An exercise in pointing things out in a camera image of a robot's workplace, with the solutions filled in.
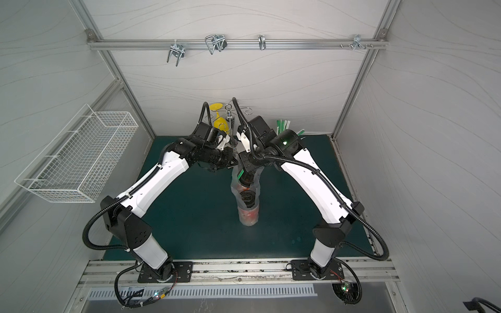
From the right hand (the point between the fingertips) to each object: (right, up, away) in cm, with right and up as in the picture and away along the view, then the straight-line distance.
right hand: (245, 160), depth 68 cm
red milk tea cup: (0, -9, +12) cm, 15 cm away
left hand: (-4, -1, +7) cm, 8 cm away
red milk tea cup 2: (+1, -20, +5) cm, 20 cm away
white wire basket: (-60, 0, +1) cm, 60 cm away
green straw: (-2, -6, +7) cm, 9 cm away
